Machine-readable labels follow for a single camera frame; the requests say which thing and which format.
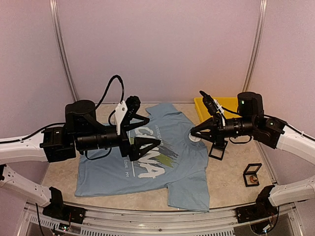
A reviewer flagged yellow plastic tray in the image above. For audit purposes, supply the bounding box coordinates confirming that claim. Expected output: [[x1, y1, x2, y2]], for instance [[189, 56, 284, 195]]
[[193, 97, 240, 122]]

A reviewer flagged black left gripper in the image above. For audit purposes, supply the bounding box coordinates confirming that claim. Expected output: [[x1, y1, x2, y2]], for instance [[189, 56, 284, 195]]
[[76, 115, 161, 161]]

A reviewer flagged aluminium corner post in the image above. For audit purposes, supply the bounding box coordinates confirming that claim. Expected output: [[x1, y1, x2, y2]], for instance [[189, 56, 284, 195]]
[[49, 0, 79, 102], [242, 0, 268, 92]]

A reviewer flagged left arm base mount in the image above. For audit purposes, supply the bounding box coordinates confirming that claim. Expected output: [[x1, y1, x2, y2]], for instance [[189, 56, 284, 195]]
[[43, 205, 86, 224]]

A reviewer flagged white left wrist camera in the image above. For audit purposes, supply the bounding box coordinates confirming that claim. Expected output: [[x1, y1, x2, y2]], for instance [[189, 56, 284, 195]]
[[114, 96, 141, 135]]

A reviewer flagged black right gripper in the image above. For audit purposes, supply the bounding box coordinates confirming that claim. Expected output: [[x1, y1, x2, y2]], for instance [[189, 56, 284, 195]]
[[191, 114, 256, 148]]

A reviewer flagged light blue printed t-shirt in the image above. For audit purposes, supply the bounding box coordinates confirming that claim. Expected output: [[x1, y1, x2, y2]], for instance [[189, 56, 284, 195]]
[[75, 103, 210, 212]]

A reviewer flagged right aluminium corner post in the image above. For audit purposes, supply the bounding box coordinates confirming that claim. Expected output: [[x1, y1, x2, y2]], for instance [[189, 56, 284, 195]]
[[242, 0, 268, 92]]

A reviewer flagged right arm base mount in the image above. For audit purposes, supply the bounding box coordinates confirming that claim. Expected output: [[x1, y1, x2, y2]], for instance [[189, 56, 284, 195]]
[[235, 204, 278, 224]]

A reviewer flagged black brooch display box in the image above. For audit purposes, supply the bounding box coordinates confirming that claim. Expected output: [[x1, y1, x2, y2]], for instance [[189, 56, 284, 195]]
[[208, 141, 228, 161]]

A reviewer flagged aluminium front rail frame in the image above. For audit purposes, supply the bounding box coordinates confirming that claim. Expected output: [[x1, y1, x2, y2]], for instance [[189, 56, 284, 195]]
[[16, 195, 305, 236]]

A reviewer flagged black box with orange brooch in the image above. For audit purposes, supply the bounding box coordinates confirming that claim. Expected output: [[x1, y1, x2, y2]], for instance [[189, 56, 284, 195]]
[[243, 163, 262, 187]]

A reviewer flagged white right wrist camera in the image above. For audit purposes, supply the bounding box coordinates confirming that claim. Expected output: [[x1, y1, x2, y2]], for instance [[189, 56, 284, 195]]
[[199, 90, 226, 126]]

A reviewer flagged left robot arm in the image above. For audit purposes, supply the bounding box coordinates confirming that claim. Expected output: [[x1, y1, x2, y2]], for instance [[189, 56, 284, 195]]
[[0, 96, 160, 219]]

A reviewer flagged left aluminium corner post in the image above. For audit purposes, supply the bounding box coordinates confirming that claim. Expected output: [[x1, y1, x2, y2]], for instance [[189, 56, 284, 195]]
[[49, 0, 79, 102]]

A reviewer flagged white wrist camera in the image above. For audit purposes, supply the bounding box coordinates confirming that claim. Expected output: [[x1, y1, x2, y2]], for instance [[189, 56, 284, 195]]
[[199, 90, 226, 126], [114, 96, 141, 135]]

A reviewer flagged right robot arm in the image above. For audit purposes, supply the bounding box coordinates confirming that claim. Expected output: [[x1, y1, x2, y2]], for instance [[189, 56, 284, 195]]
[[189, 91, 315, 223]]

